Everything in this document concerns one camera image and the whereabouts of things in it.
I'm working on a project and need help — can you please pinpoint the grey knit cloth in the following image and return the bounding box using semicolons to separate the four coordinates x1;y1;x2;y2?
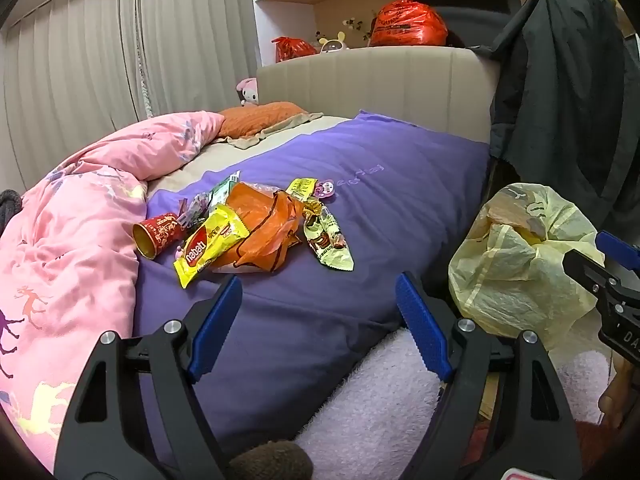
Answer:
0;189;23;226

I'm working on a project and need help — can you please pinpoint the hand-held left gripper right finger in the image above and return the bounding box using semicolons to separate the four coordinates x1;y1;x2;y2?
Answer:
395;271;583;480

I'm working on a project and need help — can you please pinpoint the pink printed duvet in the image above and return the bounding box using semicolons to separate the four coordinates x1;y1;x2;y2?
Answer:
0;110;226;471

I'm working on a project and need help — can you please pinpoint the lilac fluffy towel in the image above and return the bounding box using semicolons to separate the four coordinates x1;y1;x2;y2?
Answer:
295;330;611;480

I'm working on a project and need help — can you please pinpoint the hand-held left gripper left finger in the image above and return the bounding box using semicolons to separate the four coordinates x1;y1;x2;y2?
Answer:
54;275;244;480

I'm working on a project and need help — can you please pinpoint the pale pink patterned wrapper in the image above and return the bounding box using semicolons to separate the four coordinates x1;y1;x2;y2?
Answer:
176;191;213;228

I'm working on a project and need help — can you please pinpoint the orange plastic bag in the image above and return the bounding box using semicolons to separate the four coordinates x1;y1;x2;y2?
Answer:
212;182;306;275

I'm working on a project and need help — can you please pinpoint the grey pleated curtain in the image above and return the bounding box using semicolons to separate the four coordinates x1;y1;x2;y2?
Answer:
0;0;258;196

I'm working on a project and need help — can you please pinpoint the brown fuzzy cloth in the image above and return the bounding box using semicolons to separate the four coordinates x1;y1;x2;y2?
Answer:
230;440;314;480

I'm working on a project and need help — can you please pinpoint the person's right hand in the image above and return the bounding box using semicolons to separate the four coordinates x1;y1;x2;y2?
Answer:
597;360;633;428

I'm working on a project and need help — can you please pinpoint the small flower sprig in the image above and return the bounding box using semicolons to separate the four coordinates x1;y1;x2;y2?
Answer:
342;10;377;37

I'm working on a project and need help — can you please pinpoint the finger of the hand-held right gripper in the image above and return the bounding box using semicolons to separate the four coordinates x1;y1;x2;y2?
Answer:
596;230;640;263
562;249;617;301

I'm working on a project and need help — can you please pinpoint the green and white packet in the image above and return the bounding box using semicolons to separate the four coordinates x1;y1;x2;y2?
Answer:
206;172;242;208

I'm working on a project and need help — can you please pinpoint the large red plastic bag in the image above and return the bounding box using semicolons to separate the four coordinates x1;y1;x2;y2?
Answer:
369;0;449;48

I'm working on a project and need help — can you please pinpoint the small red plastic bag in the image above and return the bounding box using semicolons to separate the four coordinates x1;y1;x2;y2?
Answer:
271;36;318;63

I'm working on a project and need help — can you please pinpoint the cream and brown wrapper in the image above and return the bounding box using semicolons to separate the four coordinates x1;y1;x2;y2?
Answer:
303;210;356;271

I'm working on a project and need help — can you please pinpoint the beige upholstered bed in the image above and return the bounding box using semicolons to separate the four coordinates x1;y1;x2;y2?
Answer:
147;46;501;196

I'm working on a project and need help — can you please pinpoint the white bunny toy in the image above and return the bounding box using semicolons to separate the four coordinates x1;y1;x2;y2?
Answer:
316;31;348;54

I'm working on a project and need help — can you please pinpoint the trash bin with yellow bag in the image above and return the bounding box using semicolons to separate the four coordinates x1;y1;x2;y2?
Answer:
448;183;608;353

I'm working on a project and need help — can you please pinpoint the purple blanket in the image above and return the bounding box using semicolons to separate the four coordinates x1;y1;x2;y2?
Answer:
131;109;491;466

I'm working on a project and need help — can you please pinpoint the black panel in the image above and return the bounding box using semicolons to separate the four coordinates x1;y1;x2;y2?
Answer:
425;0;523;17

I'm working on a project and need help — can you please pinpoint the orange pillow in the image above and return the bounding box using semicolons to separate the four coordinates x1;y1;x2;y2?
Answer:
217;101;311;140

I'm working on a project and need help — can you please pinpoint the beige cloth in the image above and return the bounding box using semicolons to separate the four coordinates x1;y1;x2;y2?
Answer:
227;111;325;151

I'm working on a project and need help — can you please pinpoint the pink plush toy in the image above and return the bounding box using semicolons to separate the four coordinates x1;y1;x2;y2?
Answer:
235;77;258;107

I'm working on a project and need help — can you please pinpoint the yellow wafer packet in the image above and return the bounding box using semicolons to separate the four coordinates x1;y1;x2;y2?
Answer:
173;203;251;289

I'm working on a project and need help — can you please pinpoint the dark green jacket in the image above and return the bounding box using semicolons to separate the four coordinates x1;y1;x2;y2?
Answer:
489;0;640;231

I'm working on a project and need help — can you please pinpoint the red paper cup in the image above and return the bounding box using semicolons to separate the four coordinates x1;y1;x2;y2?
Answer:
132;212;187;261

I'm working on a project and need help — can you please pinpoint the person's right forearm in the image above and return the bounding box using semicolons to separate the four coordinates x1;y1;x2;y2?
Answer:
570;420;621;466

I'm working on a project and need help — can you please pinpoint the pink wrapper with yellow label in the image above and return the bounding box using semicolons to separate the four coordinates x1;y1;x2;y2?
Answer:
287;177;319;202

